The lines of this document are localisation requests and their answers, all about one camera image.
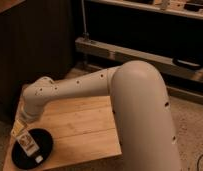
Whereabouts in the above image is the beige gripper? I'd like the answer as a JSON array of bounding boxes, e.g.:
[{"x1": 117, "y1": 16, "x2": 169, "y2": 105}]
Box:
[{"x1": 11, "y1": 110, "x2": 40, "y2": 137}]

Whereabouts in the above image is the clear plastic bottle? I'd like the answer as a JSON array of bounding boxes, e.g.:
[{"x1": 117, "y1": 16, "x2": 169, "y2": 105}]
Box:
[{"x1": 16, "y1": 130, "x2": 43, "y2": 163}]

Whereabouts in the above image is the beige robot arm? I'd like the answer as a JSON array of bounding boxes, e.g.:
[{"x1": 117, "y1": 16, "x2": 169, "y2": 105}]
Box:
[{"x1": 11, "y1": 61, "x2": 182, "y2": 171}]

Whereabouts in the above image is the black ceramic bowl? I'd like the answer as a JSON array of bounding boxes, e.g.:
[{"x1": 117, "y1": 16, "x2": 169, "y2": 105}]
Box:
[{"x1": 11, "y1": 128, "x2": 53, "y2": 170}]

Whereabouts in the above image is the wooden table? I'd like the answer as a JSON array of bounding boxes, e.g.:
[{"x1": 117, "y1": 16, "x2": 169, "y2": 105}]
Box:
[{"x1": 2, "y1": 79, "x2": 123, "y2": 171}]

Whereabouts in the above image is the metal vertical pole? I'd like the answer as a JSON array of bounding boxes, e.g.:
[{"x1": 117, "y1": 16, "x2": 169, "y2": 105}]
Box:
[{"x1": 81, "y1": 0, "x2": 89, "y2": 41}]

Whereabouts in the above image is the wooden shelf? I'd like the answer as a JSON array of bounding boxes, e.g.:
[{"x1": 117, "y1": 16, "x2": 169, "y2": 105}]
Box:
[{"x1": 87, "y1": 0, "x2": 203, "y2": 20}]

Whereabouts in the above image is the black handle object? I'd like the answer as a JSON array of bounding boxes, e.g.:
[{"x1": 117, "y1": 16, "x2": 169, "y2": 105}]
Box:
[{"x1": 172, "y1": 58, "x2": 203, "y2": 70}]

